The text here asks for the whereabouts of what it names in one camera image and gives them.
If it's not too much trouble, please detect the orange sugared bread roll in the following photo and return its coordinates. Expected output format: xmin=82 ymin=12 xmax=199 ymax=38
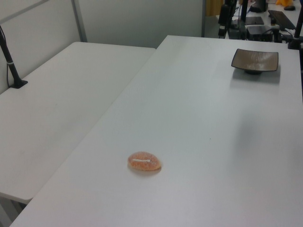
xmin=127 ymin=151 xmax=163 ymax=172

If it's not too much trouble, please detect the brown square ceramic plate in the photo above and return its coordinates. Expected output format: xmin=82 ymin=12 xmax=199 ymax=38
xmin=231 ymin=48 xmax=279 ymax=76

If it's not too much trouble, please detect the black device on stand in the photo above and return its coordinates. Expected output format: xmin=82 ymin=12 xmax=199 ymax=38
xmin=217 ymin=0 xmax=235 ymax=38

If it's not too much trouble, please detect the black electronics box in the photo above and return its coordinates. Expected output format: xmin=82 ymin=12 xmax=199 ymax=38
xmin=246 ymin=25 xmax=273 ymax=41

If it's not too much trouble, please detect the black flat monitor base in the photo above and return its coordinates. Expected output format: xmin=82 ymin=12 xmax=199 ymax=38
xmin=232 ymin=16 xmax=265 ymax=26

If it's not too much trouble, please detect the black keyboard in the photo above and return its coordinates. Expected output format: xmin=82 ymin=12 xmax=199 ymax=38
xmin=268 ymin=9 xmax=296 ymax=30

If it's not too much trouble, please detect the black pole with clamp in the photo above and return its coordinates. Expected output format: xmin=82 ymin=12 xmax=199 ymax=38
xmin=287 ymin=18 xmax=303 ymax=50

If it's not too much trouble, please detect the black camera stand pole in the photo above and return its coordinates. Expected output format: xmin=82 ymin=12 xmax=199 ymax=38
xmin=0 ymin=24 xmax=28 ymax=89

